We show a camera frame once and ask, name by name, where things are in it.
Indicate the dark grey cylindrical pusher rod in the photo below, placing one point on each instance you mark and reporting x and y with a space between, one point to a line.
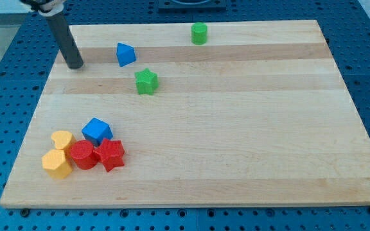
65 41

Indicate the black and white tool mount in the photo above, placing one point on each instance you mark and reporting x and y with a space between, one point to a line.
44 7

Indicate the blue triangle block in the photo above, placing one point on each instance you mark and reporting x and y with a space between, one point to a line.
125 54

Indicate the blue cube block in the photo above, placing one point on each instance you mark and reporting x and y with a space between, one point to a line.
96 131

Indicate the green star block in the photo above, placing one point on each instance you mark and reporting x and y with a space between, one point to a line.
146 81

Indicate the yellow heart block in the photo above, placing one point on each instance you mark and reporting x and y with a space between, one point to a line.
63 140

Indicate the red cylinder block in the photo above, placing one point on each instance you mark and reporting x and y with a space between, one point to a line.
82 153

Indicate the yellow hexagon block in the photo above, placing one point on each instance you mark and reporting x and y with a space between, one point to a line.
56 164

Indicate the red star block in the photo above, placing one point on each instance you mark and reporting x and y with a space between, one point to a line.
110 154

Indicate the green cylinder block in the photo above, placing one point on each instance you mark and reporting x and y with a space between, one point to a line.
199 33

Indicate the light wooden board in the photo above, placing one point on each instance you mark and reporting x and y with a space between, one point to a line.
259 116

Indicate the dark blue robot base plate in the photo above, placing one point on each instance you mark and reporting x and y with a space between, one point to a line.
171 5

